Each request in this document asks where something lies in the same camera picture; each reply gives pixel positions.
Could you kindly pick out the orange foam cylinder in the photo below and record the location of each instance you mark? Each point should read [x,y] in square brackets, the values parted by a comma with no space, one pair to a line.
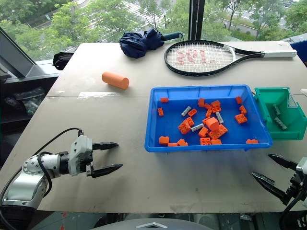
[115,80]

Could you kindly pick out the blue plastic tray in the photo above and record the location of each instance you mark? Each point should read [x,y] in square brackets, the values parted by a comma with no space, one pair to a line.
[168,129]

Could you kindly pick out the orange building block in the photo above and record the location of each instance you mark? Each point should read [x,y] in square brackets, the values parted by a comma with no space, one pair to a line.
[208,113]
[164,100]
[182,142]
[160,111]
[205,120]
[192,112]
[214,134]
[216,141]
[207,106]
[172,144]
[205,141]
[201,102]
[223,129]
[252,141]
[216,103]
[190,121]
[243,109]
[239,100]
[216,109]
[241,118]
[184,127]
[203,132]
[164,140]

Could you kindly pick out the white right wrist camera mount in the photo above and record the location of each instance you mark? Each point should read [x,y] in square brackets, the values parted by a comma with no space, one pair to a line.
[302,166]

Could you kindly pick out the navy folded umbrella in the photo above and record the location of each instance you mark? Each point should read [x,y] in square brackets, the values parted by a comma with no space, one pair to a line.
[136,45]

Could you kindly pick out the clear bag of parts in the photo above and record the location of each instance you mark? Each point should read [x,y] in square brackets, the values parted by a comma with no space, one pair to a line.
[30,100]

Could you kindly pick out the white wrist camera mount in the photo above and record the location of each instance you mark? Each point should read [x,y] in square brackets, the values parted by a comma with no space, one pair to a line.
[302,166]
[79,153]

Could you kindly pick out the dark window pillar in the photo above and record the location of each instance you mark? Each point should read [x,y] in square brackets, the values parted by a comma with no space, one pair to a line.
[196,19]

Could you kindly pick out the black folded bag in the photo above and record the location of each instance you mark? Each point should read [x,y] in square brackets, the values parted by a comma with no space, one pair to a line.
[61,61]

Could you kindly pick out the orange plastic toy brick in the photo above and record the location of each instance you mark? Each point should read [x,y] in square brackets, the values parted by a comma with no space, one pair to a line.
[212,124]

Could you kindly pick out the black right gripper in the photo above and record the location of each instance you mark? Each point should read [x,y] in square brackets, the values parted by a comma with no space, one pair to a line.
[295,187]

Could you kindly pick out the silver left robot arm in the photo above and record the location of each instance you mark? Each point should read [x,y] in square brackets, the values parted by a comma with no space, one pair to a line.
[26,179]

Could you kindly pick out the black white tennis racket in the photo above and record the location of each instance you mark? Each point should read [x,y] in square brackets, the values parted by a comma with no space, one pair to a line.
[278,54]

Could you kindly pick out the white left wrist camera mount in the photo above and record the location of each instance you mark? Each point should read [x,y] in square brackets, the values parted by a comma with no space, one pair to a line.
[79,153]

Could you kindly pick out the grey rounded robot body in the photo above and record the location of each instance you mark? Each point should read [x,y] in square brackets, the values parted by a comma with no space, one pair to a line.
[153,224]

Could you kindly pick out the dark window sill frame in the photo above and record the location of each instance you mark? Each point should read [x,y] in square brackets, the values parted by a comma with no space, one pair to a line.
[16,62]

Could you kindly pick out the blue crate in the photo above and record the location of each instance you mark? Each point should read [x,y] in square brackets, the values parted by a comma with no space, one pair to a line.
[299,46]

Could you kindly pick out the green plastic bin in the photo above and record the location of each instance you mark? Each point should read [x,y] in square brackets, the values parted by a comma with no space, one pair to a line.
[266,105]

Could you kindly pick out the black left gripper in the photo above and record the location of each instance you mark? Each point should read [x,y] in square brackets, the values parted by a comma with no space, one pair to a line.
[90,169]

